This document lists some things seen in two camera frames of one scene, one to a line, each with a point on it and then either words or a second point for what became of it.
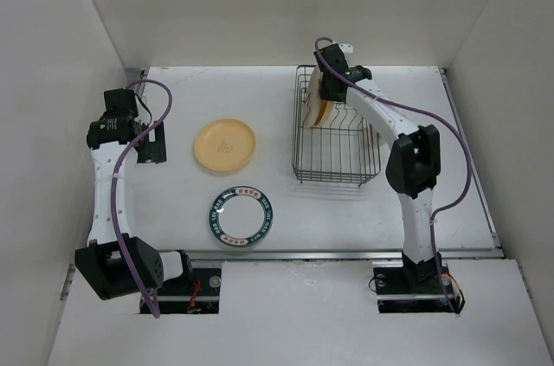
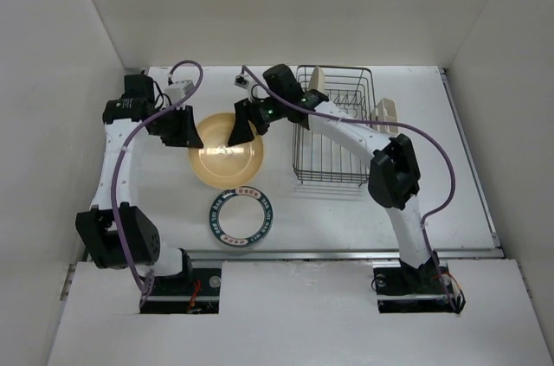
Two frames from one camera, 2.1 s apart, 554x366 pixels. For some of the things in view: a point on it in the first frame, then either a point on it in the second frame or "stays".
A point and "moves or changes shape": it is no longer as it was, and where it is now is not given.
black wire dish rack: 346,150 stays
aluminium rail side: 471,161 stays
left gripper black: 152,151 to 186,135
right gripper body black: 325,90 to 268,110
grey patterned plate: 241,216 stays
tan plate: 325,109 moves or changes shape
